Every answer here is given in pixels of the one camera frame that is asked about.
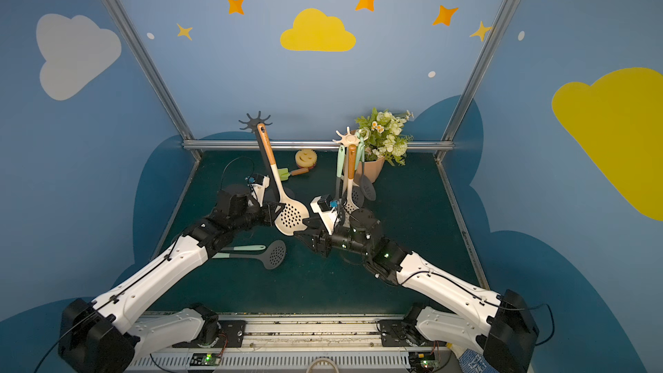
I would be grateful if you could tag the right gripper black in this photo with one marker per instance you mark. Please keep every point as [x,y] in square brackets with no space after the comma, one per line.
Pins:
[319,241]

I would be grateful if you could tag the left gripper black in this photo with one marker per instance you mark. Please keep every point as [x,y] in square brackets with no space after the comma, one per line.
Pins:
[270,211]

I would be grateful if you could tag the cream skimmer wooden handle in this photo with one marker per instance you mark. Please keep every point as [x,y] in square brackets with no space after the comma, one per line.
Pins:
[351,198]
[292,213]

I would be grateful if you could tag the grey skimmer mint handle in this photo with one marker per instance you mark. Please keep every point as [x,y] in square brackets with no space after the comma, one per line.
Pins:
[365,184]
[339,171]
[271,258]

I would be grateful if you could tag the dark grey utensil rack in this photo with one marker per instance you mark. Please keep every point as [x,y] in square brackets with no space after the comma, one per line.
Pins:
[251,125]

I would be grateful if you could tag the cream utensil rack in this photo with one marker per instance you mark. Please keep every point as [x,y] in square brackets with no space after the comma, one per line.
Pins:
[346,139]

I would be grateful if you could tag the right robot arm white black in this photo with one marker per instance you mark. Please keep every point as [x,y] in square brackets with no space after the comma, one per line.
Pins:
[498,326]

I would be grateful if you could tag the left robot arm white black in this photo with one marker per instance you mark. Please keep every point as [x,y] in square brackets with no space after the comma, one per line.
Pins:
[102,335]

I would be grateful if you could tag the grey skimmer far left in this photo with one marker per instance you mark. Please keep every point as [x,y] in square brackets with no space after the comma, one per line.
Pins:
[250,248]

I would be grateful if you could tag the yellow smiley sponge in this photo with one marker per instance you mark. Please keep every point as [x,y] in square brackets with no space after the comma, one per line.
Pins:
[306,158]

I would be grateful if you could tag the pink pot with flowers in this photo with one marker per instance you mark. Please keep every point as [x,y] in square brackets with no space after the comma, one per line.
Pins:
[382,132]

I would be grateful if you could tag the yellow blue work glove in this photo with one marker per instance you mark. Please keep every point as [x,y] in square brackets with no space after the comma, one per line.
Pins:
[473,362]

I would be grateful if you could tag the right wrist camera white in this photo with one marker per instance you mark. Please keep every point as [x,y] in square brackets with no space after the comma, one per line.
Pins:
[328,210]

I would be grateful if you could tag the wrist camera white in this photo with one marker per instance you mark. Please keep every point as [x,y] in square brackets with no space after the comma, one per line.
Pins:
[258,184]
[328,210]

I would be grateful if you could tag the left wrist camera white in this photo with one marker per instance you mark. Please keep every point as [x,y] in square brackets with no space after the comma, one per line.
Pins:
[258,184]

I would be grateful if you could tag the small green trowel wooden handle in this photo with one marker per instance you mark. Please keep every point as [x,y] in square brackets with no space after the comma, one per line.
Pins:
[285,174]

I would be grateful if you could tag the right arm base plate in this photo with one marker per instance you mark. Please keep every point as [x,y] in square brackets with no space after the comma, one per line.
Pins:
[398,333]

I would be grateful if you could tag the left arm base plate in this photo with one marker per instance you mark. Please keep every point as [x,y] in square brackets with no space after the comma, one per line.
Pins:
[222,334]

